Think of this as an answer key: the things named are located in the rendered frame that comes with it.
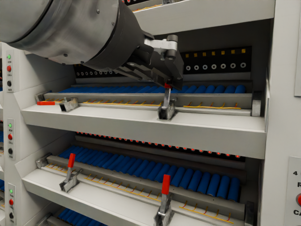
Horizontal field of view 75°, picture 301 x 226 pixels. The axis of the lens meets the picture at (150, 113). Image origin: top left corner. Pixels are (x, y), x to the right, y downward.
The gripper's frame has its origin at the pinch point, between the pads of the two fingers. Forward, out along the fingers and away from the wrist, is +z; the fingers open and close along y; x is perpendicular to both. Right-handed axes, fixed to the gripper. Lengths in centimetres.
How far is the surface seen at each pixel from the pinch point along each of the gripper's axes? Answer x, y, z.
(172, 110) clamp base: -5.8, 1.0, 0.6
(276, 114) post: -5.8, 16.9, -1.8
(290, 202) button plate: -17.1, 19.1, -0.3
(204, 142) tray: -10.8, 7.4, -0.1
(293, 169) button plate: -12.8, 19.1, -1.0
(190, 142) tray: -11.1, 5.0, 0.2
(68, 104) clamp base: -5.7, -25.6, -0.7
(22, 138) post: -16.2, -44.7, 0.3
